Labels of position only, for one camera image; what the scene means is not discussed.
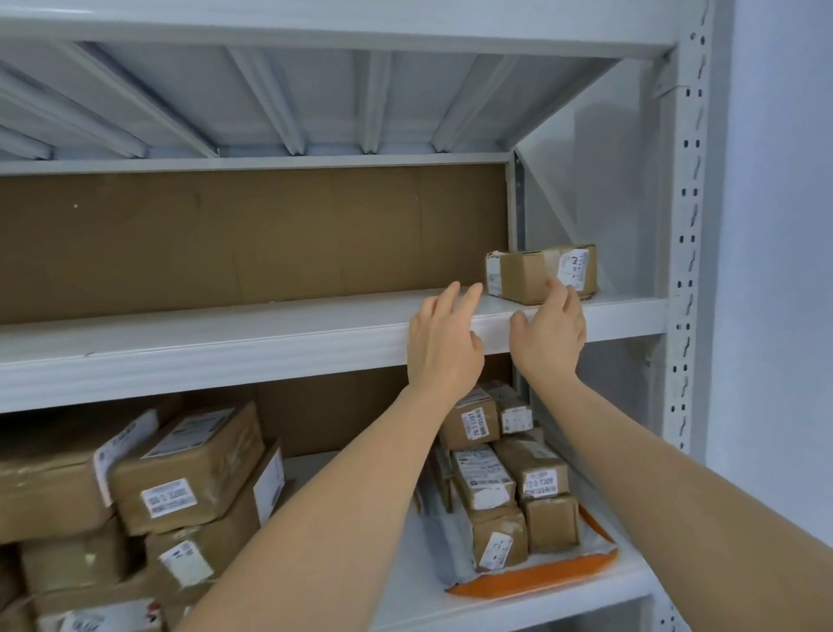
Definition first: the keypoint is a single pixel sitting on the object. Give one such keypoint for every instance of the pile of large cardboard parcels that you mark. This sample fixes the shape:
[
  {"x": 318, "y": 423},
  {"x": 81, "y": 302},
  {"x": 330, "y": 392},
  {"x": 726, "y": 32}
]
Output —
[{"x": 189, "y": 469}]

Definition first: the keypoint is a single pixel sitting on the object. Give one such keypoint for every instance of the person's left forearm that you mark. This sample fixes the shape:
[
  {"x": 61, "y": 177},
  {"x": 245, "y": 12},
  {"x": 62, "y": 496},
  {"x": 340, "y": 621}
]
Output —
[{"x": 325, "y": 521}]

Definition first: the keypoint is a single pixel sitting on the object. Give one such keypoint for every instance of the white metal shelving rack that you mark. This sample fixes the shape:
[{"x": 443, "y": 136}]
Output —
[{"x": 260, "y": 333}]

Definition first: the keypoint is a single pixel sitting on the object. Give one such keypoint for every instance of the person's right thumb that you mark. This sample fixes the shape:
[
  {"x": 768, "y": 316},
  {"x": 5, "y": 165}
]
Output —
[{"x": 519, "y": 327}]

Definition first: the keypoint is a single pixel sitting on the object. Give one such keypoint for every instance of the pile of little labelled parcels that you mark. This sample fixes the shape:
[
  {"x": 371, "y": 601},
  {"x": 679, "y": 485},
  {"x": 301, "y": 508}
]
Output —
[{"x": 533, "y": 469}]

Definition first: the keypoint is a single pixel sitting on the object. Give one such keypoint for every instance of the brown cardboard back panel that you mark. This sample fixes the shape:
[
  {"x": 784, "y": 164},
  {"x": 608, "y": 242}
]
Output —
[{"x": 260, "y": 241}]

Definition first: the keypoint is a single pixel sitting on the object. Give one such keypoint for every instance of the person's left thumb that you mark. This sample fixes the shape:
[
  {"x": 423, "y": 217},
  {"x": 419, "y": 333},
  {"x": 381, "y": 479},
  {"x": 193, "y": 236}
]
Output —
[{"x": 478, "y": 349}]

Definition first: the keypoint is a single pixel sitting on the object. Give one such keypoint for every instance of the person's left hand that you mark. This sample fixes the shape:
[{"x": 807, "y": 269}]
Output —
[{"x": 442, "y": 351}]

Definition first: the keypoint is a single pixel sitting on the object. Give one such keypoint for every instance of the person's right hand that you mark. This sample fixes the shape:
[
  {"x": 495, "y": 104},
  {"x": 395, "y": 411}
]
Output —
[{"x": 553, "y": 338}]

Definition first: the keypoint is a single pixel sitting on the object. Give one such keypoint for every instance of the orange and white mailer bag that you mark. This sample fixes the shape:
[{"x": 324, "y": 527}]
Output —
[{"x": 533, "y": 577}]

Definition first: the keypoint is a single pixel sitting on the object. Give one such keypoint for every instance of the person's right forearm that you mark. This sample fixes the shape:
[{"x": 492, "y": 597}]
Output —
[{"x": 683, "y": 521}]

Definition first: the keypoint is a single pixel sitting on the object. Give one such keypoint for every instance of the small taped cardboard box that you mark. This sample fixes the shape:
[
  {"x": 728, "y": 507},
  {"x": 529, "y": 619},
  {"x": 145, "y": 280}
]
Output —
[{"x": 520, "y": 275}]

